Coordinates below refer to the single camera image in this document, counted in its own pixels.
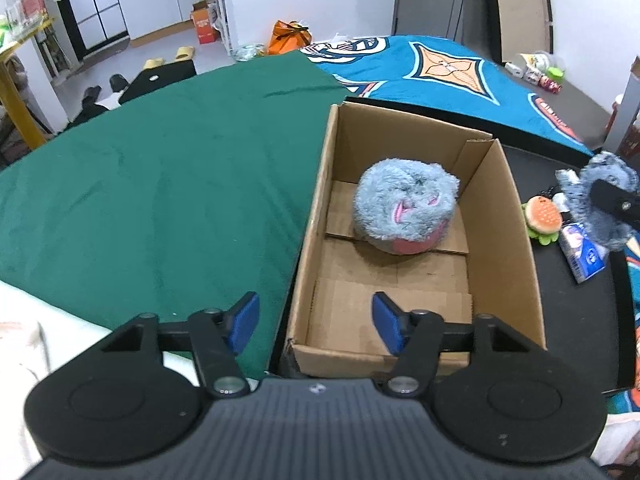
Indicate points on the wooden board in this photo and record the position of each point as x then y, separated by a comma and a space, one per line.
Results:
525, 5

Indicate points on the dark grey cabinet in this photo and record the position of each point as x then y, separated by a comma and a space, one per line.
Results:
435, 0

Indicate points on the yellow slipper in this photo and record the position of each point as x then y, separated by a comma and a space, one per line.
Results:
184, 53
153, 64

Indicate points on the green cloth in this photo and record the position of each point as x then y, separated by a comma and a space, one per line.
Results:
175, 185

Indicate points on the green lid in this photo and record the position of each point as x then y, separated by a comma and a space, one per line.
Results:
556, 74

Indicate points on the crumpled clear plastic wrap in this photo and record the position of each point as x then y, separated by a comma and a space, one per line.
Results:
249, 52

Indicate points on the black case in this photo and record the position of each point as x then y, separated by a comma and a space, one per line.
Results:
160, 80

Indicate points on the burger plush toy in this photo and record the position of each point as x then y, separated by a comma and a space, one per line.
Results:
542, 216

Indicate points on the black shoe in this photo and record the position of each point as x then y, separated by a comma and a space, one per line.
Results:
92, 95
119, 82

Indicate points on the brown cardboard box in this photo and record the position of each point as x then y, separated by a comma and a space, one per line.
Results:
500, 240

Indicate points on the yellow table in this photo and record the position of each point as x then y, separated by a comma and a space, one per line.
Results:
15, 95

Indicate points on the grey striped plush toy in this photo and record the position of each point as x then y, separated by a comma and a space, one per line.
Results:
580, 195

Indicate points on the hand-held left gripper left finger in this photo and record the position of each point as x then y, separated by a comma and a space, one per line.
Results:
245, 322

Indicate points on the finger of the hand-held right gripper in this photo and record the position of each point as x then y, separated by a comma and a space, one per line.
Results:
617, 202

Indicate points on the blue printed blanket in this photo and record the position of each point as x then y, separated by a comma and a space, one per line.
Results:
390, 67

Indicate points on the tissue packet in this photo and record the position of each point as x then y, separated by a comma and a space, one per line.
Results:
582, 255

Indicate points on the white cloth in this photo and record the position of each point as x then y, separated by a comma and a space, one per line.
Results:
30, 360

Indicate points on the orange bag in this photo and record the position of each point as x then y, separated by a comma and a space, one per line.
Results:
287, 37

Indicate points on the orange cardboard box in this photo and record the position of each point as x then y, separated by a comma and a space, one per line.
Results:
204, 22

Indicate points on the round blue fluffy plush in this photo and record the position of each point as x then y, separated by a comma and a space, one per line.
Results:
400, 200

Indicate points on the black framed glass door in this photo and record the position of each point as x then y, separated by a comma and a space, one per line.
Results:
95, 5

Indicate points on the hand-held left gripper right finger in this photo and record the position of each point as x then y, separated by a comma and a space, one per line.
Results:
387, 325

